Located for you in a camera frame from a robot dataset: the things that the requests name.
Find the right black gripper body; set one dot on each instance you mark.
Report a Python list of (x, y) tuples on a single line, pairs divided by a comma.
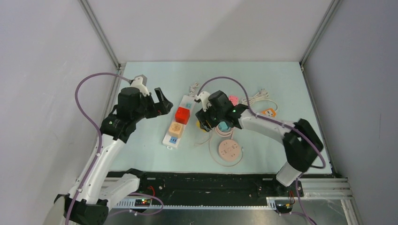
[(213, 117)]

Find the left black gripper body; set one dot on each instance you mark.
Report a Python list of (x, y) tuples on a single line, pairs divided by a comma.
[(146, 102)]

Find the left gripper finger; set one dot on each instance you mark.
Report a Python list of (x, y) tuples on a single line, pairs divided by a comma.
[(153, 113), (164, 106)]

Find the red cube socket adapter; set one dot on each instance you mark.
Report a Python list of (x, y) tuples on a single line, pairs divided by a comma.
[(182, 115)]

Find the white multicolour power strip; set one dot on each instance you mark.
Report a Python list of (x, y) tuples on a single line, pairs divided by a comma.
[(188, 102)]

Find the beige cube plug adapter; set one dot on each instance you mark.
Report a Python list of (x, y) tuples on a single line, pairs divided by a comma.
[(176, 129)]

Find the yellow cube socket adapter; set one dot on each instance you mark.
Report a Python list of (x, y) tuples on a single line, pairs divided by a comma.
[(198, 124)]

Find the orange power strip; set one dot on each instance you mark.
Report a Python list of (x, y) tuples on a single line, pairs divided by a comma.
[(269, 112)]

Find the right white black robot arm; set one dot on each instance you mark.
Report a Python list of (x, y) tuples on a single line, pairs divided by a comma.
[(301, 144)]

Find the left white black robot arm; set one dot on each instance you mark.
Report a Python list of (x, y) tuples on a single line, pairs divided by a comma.
[(87, 203)]

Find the pink square plug adapter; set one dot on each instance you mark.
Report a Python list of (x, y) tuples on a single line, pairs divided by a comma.
[(234, 100)]

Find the teal cube socket adapter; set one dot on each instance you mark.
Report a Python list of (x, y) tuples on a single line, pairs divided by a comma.
[(223, 127)]

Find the light green table mat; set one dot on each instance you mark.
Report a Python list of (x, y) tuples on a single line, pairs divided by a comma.
[(197, 150)]

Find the pink round power strip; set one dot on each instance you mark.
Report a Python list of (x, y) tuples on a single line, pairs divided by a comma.
[(229, 151)]

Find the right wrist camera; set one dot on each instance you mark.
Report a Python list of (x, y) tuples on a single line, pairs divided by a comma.
[(203, 98)]

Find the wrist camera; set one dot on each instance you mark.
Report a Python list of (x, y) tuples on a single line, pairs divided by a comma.
[(139, 82), (203, 98)]

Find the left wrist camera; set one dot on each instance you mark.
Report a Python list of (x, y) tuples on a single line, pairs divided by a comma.
[(139, 82)]

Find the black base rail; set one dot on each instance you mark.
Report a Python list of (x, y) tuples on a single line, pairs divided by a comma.
[(211, 189)]

